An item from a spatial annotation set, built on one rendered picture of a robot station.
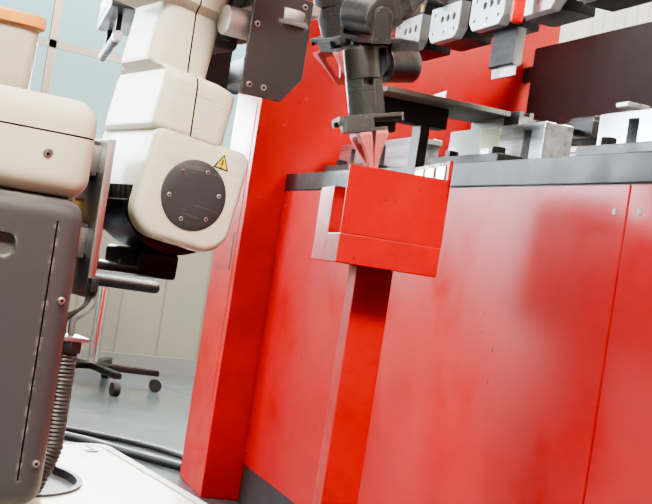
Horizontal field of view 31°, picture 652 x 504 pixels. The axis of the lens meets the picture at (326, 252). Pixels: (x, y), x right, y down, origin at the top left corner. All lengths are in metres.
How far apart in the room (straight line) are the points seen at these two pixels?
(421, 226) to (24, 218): 0.63
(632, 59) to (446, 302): 1.05
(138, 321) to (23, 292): 4.26
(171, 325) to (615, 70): 3.32
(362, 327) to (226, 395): 1.29
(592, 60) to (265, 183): 0.90
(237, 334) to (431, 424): 1.07
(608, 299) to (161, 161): 0.66
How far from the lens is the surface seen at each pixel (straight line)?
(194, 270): 5.82
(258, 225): 3.08
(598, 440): 1.67
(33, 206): 1.47
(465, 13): 2.55
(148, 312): 5.75
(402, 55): 1.85
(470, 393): 1.99
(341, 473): 1.87
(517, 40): 2.37
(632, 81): 2.93
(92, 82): 5.59
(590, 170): 1.77
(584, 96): 3.09
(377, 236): 1.77
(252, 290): 3.08
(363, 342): 1.84
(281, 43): 1.78
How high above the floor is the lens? 0.66
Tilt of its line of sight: 1 degrees up
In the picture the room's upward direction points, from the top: 9 degrees clockwise
